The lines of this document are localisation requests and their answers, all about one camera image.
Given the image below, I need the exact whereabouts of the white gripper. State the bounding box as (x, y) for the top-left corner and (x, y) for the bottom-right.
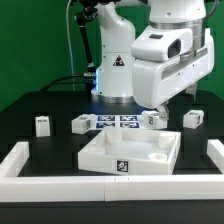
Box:
(132, 28), (214, 120)

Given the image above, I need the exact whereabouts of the grey hanging cable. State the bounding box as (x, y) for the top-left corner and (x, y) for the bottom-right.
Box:
(65, 0), (76, 92)

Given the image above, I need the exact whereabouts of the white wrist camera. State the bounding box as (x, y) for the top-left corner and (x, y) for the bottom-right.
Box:
(131, 26), (193, 62)

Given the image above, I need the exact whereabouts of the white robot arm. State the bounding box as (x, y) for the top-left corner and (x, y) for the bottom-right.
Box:
(76, 0), (214, 120)

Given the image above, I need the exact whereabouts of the white square tabletop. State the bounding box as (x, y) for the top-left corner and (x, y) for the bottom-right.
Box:
(78, 127), (181, 175)

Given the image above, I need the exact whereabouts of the white U-shaped fence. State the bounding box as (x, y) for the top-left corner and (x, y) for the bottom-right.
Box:
(0, 142), (224, 202)

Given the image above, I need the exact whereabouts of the AprilTag marker sheet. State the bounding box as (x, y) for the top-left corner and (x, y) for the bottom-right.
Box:
(95, 115), (140, 129)

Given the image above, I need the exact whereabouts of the black cable bundle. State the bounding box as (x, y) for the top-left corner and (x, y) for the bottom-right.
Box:
(39, 74), (98, 93)

